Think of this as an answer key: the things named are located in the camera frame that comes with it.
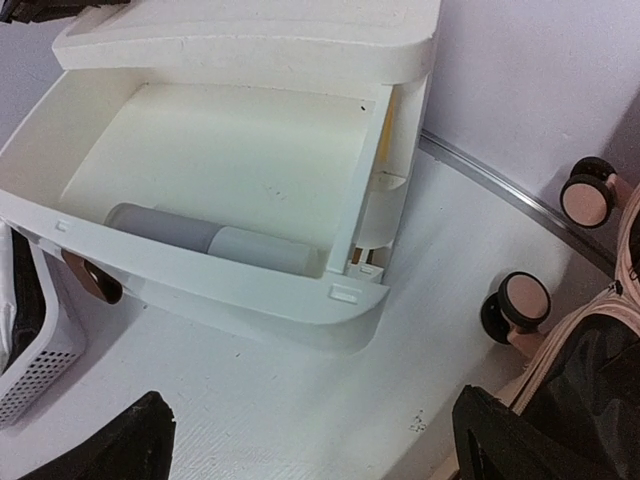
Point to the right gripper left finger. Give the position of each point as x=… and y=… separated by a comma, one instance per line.
x=136, y=444

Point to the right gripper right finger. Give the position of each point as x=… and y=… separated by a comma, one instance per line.
x=505, y=440

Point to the pink hard-shell suitcase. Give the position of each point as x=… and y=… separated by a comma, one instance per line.
x=598, y=342

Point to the white perforated plastic basket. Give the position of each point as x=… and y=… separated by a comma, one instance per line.
x=59, y=344

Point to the white plastic drawer unit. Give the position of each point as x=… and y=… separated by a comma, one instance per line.
x=294, y=119

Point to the black jeans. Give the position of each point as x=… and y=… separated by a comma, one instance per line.
x=30, y=301

